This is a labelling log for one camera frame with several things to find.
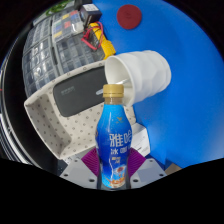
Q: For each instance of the flat round red coaster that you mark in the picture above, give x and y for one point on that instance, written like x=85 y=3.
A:
x=129 y=16

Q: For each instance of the yellow multimeter red leads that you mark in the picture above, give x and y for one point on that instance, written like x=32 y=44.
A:
x=103 y=41

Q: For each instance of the wide grey drawer cabinet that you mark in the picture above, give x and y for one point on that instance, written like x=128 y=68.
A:
x=38 y=60

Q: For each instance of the white dotted open box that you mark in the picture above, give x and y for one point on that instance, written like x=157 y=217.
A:
x=63 y=128

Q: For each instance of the black rectangular case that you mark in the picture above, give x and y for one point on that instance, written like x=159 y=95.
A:
x=78 y=91

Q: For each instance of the white ribbed paper cup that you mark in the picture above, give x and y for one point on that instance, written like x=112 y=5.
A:
x=146 y=75

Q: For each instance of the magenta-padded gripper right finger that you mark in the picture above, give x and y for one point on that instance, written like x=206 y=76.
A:
x=148 y=171

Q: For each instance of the black box white label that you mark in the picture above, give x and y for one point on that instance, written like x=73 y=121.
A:
x=90 y=14

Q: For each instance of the blue drink bottle gold cap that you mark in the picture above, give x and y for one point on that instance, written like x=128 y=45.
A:
x=113 y=140

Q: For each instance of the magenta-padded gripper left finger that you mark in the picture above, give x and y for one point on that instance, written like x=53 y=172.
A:
x=78 y=171

